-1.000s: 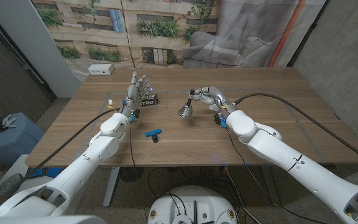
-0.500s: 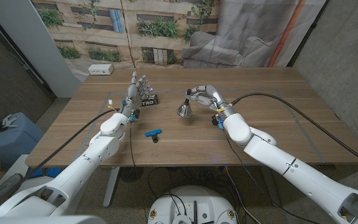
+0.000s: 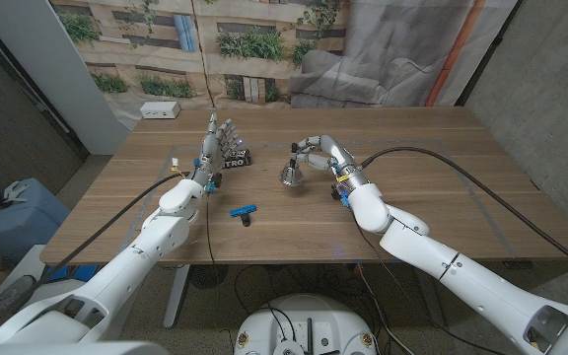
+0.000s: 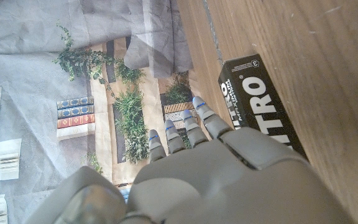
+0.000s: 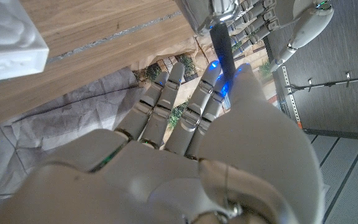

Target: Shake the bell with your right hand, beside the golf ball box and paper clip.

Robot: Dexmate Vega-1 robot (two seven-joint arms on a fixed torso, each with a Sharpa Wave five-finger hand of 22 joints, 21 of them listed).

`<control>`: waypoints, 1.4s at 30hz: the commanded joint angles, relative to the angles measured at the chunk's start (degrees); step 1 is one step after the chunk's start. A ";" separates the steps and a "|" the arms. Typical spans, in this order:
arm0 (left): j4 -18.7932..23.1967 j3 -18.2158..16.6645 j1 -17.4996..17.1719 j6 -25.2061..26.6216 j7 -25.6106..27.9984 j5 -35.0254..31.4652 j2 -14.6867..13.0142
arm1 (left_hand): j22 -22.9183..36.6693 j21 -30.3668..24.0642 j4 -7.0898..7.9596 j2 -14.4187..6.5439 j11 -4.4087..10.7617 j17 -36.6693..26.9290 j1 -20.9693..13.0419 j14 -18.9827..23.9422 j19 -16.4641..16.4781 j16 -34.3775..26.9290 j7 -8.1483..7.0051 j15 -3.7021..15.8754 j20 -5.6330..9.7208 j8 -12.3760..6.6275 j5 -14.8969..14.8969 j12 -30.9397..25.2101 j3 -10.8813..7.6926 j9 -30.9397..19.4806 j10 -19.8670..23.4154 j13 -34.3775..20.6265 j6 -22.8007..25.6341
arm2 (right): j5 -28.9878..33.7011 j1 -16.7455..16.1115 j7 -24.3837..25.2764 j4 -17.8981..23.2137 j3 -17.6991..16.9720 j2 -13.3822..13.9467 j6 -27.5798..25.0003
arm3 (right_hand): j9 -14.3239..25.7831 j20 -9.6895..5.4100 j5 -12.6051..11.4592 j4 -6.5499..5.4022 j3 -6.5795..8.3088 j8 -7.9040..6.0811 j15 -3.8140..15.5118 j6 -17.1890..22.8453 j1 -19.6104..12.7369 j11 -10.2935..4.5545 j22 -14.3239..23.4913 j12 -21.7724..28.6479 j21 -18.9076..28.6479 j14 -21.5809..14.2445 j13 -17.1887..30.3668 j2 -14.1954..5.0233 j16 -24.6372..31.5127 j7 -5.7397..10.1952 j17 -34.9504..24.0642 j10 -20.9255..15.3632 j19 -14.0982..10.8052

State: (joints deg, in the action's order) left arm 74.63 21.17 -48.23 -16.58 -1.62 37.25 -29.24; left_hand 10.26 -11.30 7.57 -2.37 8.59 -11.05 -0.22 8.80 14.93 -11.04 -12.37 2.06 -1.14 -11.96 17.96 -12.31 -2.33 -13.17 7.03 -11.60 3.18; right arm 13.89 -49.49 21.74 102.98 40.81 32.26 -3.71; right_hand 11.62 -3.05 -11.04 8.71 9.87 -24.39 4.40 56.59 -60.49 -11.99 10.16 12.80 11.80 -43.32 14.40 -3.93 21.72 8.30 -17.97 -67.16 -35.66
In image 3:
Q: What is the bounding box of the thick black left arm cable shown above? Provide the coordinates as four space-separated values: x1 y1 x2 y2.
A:
0 171 186 336

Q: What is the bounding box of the silver bell with black handle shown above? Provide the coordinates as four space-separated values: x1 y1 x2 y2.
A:
278 142 305 187

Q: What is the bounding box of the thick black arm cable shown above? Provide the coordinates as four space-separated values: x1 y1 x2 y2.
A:
360 146 568 282
0 171 186 336

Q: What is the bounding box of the black golf ball box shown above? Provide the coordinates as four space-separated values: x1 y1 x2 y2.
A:
222 149 252 170

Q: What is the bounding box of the white power strip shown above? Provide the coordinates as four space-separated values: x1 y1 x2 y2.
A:
139 101 181 120

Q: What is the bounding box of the blue binder clip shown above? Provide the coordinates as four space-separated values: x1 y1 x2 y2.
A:
229 203 258 228

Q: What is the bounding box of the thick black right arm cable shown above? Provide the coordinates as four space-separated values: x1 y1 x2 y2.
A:
360 146 568 282

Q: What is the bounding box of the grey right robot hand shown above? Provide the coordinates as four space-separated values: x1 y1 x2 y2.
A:
291 134 373 196

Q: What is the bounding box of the white handled tool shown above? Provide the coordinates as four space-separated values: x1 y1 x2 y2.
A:
0 179 32 211

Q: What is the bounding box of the black round floor base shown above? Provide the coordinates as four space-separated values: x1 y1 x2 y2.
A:
188 264 229 290

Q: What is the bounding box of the white floor cable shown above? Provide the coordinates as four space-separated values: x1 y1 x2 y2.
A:
356 263 403 355

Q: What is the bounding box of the thin black left wrist cable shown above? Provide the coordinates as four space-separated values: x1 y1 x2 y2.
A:
204 194 218 267

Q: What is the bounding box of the printed fabric backdrop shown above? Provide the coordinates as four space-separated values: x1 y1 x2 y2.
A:
49 0 520 130

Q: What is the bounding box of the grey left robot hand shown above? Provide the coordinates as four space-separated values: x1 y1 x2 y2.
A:
190 111 243 186

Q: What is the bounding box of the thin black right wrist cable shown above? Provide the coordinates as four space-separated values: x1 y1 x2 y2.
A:
352 221 502 355

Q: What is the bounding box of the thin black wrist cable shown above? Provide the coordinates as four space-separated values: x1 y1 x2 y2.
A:
204 194 218 267
352 221 502 355

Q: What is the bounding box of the white robot torso base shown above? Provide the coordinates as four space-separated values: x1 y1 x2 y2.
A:
233 293 378 355

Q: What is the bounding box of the grey table leg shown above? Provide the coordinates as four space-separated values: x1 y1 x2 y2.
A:
413 268 446 329

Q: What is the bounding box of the blue storage bin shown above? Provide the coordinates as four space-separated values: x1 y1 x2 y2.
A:
0 177 72 267

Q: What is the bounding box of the white table leg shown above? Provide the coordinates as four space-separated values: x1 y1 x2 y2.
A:
163 264 191 330

